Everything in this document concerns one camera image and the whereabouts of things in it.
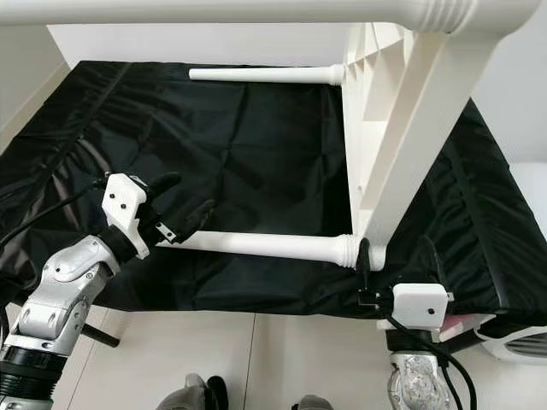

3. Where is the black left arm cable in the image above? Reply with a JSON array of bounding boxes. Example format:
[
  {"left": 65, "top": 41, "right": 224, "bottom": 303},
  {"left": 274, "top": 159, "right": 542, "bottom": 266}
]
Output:
[{"left": 0, "top": 178, "right": 109, "bottom": 250}]

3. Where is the white rounded appliance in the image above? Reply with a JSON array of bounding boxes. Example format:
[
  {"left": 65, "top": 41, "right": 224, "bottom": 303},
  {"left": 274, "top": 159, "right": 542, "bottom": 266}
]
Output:
[{"left": 474, "top": 162, "right": 547, "bottom": 366}]

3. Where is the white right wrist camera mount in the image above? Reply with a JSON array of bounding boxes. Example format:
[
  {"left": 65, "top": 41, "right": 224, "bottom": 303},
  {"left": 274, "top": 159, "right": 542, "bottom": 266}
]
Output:
[{"left": 391, "top": 283, "right": 455, "bottom": 331}]

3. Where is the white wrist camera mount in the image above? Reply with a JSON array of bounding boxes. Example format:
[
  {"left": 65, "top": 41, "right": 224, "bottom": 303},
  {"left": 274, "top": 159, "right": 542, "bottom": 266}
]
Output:
[
  {"left": 101, "top": 172, "right": 151, "bottom": 262},
  {"left": 391, "top": 283, "right": 455, "bottom": 331}
]

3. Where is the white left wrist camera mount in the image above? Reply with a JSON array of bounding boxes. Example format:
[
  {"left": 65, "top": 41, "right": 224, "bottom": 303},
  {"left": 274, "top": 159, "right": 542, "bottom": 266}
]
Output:
[{"left": 101, "top": 172, "right": 151, "bottom": 262}]

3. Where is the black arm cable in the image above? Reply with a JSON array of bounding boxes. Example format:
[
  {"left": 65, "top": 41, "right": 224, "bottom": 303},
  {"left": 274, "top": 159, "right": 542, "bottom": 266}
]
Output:
[
  {"left": 385, "top": 314, "right": 479, "bottom": 410},
  {"left": 0, "top": 178, "right": 109, "bottom": 250}
]

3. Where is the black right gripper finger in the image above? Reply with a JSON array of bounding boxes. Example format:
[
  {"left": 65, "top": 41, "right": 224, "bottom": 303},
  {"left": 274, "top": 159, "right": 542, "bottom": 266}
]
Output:
[
  {"left": 422, "top": 236, "right": 447, "bottom": 286},
  {"left": 356, "top": 238, "right": 373, "bottom": 296}
]

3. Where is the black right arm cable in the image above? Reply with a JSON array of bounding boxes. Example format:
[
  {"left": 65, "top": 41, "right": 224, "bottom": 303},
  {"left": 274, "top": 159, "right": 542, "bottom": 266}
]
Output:
[{"left": 385, "top": 314, "right": 479, "bottom": 410}]

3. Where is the silver robot right leg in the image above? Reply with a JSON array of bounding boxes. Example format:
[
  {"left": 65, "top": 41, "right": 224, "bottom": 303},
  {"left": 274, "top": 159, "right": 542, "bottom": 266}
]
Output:
[{"left": 294, "top": 394, "right": 335, "bottom": 410}]

